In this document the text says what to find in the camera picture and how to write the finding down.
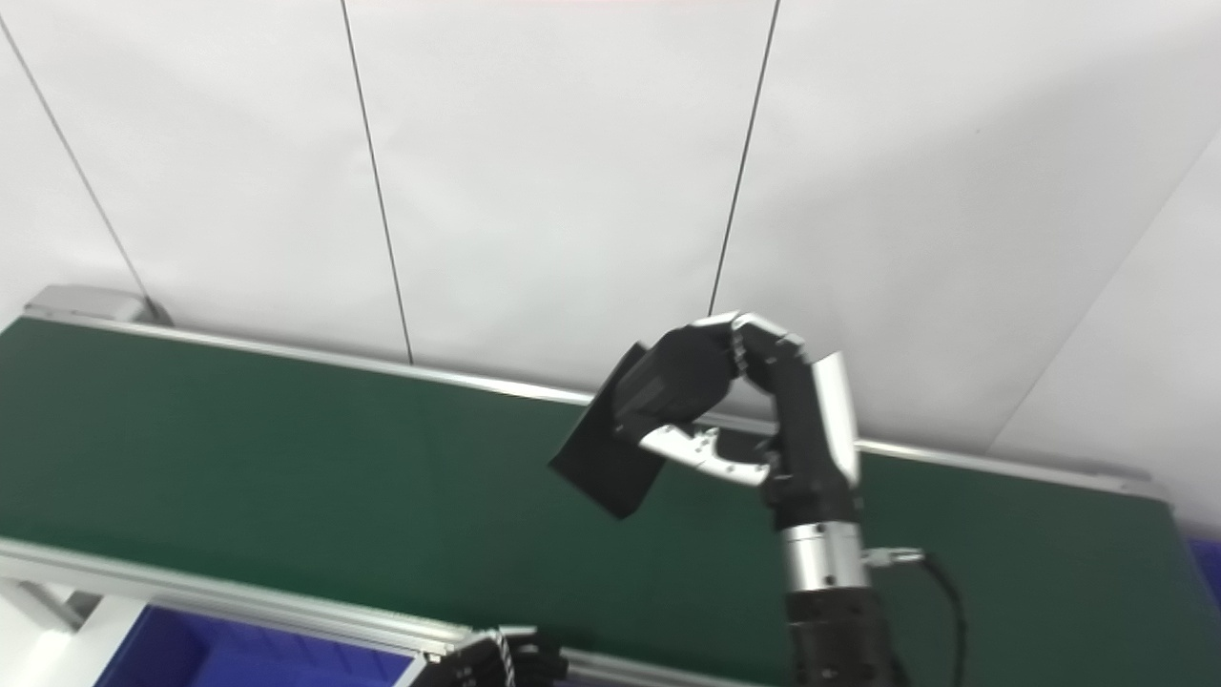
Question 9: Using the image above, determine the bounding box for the black cylinder block part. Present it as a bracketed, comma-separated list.
[548, 329, 735, 521]

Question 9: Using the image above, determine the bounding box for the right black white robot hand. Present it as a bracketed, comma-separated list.
[610, 310, 861, 531]

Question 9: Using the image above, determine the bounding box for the green conveyor belt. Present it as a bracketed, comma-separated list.
[0, 318, 1221, 687]
[0, 284, 1174, 687]

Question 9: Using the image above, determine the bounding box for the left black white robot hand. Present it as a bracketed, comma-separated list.
[396, 625, 569, 687]

